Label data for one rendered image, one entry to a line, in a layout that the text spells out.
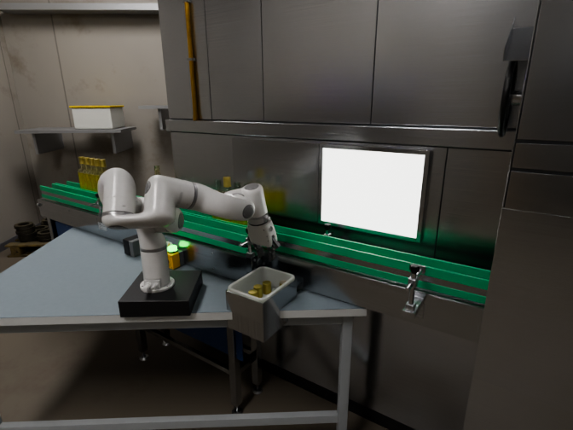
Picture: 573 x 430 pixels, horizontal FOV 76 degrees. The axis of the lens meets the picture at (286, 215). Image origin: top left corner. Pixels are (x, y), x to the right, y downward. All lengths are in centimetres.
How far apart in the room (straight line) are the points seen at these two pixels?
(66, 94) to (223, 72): 336
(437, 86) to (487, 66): 15
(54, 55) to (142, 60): 96
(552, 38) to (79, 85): 456
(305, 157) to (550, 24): 92
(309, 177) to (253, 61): 56
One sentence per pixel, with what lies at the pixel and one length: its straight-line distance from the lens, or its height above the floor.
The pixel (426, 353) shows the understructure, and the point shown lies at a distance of 168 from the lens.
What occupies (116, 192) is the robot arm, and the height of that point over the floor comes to 125.
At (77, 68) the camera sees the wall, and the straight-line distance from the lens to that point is 495.
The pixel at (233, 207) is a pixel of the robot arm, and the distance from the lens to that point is 113.
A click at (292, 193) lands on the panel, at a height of 110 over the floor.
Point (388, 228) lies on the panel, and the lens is 146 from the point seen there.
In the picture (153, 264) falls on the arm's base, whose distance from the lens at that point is 142.
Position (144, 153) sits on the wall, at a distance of 474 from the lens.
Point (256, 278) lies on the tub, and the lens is 148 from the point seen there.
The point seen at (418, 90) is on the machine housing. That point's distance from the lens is 139.
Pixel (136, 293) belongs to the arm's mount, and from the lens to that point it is 148.
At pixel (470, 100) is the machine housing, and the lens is 136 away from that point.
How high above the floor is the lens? 149
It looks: 17 degrees down
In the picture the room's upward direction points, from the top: straight up
